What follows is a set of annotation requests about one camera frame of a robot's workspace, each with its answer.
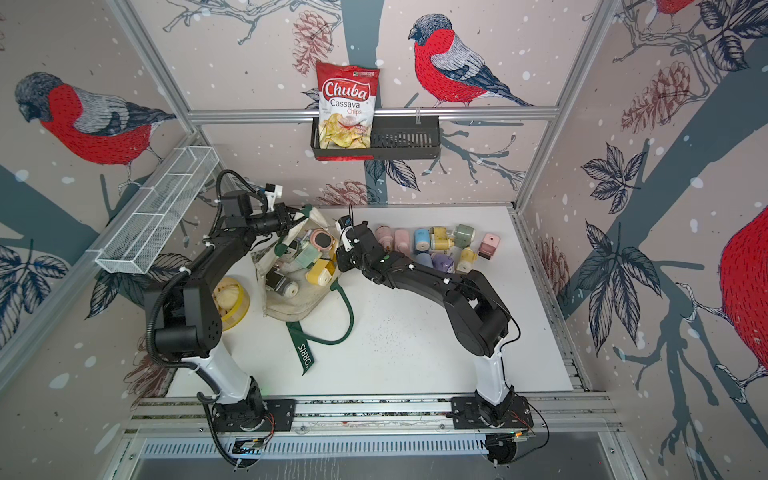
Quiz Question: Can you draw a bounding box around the black wire wall basket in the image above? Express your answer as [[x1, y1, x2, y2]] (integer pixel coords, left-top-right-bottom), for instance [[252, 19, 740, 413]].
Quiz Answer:
[[310, 116, 441, 161]]

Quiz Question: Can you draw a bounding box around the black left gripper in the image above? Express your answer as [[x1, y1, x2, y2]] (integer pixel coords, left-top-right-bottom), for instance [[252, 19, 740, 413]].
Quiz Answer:
[[244, 204, 309, 238]]

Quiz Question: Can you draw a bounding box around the yellow bowl with buns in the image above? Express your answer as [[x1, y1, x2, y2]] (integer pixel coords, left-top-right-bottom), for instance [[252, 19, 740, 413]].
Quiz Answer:
[[213, 277, 250, 331]]

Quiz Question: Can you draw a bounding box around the pink square pencil sharpener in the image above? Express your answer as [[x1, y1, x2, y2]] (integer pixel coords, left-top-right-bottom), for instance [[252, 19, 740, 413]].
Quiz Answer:
[[478, 233, 501, 260]]

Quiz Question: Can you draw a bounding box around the cream green-handled tote bag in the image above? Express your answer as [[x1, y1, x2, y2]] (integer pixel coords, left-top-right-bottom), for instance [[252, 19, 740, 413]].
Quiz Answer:
[[251, 203, 355, 376]]

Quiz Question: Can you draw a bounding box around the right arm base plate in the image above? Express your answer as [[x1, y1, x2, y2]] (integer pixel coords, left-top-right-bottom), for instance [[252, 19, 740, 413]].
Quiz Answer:
[[448, 392, 534, 430]]

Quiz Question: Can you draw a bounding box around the light blue pencil sharpener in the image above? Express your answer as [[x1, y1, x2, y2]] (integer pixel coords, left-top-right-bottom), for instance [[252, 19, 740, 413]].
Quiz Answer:
[[415, 252, 434, 268]]

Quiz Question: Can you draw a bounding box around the pink dark-faced pencil sharpener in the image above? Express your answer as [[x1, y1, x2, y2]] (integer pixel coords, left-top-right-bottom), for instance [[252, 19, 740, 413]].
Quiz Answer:
[[309, 228, 336, 253]]

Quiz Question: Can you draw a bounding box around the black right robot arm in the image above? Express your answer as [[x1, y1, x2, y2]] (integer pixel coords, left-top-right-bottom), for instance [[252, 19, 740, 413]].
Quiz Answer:
[[336, 215, 515, 428]]

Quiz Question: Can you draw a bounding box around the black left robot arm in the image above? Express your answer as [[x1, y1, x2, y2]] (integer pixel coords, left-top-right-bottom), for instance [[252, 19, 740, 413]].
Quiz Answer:
[[145, 190, 309, 428]]

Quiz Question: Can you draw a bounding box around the white wire mesh shelf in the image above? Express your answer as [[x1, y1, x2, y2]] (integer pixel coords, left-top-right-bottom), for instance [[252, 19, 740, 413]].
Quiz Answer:
[[95, 146, 219, 274]]

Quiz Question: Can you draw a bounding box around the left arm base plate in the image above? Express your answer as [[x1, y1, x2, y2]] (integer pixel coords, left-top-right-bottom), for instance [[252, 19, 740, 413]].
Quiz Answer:
[[212, 399, 297, 433]]

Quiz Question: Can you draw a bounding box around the red Chuba cassava chips bag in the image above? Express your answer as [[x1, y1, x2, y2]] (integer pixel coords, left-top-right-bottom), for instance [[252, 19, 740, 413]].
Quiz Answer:
[[312, 62, 380, 161]]

